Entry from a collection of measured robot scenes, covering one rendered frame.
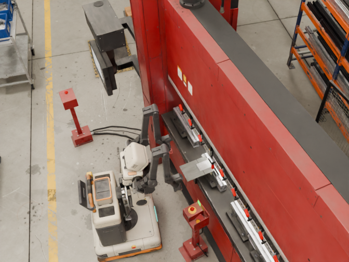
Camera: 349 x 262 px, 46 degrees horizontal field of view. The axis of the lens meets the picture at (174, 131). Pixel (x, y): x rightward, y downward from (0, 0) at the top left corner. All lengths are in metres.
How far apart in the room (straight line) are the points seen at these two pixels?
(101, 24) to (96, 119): 2.09
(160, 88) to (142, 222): 1.38
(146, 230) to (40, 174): 1.64
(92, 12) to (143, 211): 2.04
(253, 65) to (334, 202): 1.05
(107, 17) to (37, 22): 3.80
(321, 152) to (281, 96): 0.44
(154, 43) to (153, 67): 0.26
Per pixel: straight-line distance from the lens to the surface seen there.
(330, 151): 2.36
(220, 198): 3.74
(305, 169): 2.26
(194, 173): 3.72
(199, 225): 3.75
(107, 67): 3.85
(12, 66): 6.22
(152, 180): 3.35
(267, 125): 2.40
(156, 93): 4.09
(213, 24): 3.06
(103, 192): 3.82
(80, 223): 4.76
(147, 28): 3.58
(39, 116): 5.86
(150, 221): 4.31
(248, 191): 3.08
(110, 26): 3.72
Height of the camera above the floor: 4.11
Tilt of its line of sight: 51 degrees down
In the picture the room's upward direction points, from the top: 3 degrees counter-clockwise
